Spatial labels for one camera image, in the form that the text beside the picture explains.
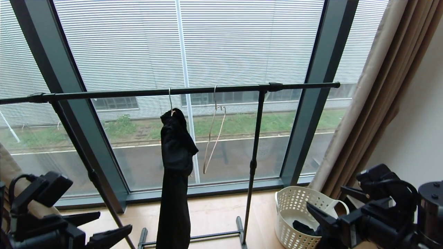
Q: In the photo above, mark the white laundry basket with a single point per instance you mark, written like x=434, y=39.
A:
x=294, y=207

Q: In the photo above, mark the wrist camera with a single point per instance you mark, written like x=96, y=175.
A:
x=377, y=176
x=52, y=186

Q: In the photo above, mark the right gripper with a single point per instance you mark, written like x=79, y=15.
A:
x=380, y=231

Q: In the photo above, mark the black clothes rack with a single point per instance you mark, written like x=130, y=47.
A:
x=104, y=94

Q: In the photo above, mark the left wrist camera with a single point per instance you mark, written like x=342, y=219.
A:
x=52, y=186

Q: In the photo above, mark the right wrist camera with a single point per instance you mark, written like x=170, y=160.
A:
x=377, y=176

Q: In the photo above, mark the brown curtain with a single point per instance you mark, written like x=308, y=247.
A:
x=391, y=69

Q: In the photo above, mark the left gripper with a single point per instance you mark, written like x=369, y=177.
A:
x=45, y=235

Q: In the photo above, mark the pink clothes hanger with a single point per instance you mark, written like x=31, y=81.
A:
x=170, y=107
x=215, y=102

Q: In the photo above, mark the window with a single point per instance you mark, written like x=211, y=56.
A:
x=325, y=52

